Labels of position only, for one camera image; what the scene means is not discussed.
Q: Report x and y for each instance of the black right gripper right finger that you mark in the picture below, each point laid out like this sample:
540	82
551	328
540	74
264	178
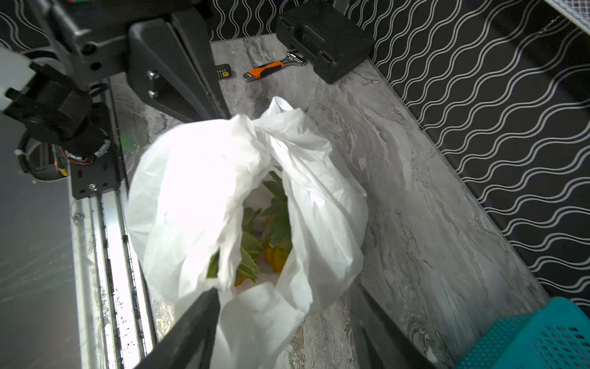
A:
379	342

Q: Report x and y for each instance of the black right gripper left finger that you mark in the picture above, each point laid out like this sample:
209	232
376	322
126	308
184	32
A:
190	343

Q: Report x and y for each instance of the yellow pineapple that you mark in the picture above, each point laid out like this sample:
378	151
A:
266	240

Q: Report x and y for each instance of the white plastic bag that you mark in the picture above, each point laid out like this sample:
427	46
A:
184	219

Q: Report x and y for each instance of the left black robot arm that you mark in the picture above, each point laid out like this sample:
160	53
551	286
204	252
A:
162	47

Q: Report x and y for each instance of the teal plastic basket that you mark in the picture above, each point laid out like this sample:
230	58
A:
556	336

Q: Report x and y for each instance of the black tool case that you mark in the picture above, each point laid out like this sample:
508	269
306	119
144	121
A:
326	38

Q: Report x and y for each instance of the metal base rail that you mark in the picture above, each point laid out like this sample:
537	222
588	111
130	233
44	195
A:
115	326

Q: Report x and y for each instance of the orange handled wrench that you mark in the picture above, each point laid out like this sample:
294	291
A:
291	59

